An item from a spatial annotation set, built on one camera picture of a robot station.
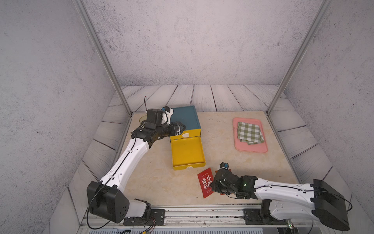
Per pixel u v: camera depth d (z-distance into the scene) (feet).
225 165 2.44
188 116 2.92
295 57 2.93
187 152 2.96
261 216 2.10
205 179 2.72
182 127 2.45
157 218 2.38
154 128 1.94
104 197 1.30
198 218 2.43
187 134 2.73
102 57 2.85
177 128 2.24
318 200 1.37
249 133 3.46
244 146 3.33
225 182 1.96
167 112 2.29
